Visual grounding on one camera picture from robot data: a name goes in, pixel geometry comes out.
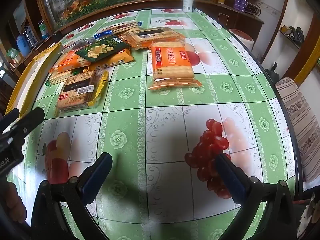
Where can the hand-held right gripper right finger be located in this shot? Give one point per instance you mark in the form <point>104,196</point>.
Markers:
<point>230,177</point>

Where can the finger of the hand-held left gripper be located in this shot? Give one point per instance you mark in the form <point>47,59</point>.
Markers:
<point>10,118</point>
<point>32,118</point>

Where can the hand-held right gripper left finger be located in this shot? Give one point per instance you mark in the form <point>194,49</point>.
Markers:
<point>97,177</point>

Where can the yellow cardboard box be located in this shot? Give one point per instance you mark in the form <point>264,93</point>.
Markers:
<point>32,80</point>

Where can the yellow-edged cracker pack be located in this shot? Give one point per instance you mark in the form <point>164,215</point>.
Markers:
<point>80,91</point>

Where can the wide orange cracker pack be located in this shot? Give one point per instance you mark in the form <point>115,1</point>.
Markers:
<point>67,63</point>

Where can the dark green cracker pack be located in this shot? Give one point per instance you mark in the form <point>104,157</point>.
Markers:
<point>102,48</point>

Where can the orange cracker packet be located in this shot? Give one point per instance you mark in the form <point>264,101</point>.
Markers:
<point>172,65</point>

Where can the person's left hand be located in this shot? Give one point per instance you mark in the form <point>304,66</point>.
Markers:
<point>15,205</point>

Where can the green-ended cracker pack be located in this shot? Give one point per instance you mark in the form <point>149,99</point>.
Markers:
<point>58,77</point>

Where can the blue plastic jug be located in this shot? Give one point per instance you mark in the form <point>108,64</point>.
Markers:
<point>23,45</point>

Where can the green fruit print tablecloth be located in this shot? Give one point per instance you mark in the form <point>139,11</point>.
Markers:
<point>175,117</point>

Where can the striped chair cushion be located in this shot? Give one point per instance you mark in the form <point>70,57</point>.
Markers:
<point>300,125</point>

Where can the clear dark snack bag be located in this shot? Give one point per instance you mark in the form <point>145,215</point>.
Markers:
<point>80,45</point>

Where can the green plastic bag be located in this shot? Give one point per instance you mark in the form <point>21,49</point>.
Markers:
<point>43,30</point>

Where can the blue-ended cracker pack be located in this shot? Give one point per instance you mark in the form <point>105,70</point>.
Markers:
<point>120,28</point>

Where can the white stool red top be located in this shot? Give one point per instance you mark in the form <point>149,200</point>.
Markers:
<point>242,38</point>

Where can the wooden cabinet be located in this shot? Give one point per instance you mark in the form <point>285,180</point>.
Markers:
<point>240,20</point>

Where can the wall shelf with clutter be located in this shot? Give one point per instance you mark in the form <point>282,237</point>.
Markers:
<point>292,35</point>

